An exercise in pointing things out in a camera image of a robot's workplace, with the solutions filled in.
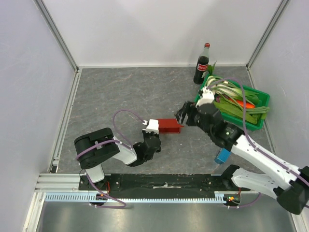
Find cola glass bottle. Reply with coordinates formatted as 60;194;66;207
193;43;211;85

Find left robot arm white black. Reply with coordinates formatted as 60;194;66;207
74;128;161;190

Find blue rectangular box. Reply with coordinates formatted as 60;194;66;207
214;148;230;165

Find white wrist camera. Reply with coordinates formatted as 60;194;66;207
196;87;215;107
142;119;159;134

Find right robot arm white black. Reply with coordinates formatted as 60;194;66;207
175;101;309;215

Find green plastic crate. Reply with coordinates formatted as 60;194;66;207
196;74;270;131

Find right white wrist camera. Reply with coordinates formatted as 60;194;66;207
196;87;215;107

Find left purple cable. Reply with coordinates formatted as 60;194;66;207
75;109;127;208

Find red paper box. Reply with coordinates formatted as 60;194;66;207
158;118;184;134

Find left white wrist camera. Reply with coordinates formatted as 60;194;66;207
142;119;159;134

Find orange carrot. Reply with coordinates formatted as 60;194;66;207
235;99;255;109

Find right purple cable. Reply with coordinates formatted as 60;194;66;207
206;77;309;209

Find leek with green leaves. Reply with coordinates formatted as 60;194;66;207
204;75;259;104

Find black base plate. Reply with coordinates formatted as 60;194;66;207
78;173;252;200

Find purple cable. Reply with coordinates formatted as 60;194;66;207
206;77;309;209
75;109;127;208

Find light blue slotted cable duct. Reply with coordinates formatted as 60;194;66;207
45;192;226;203

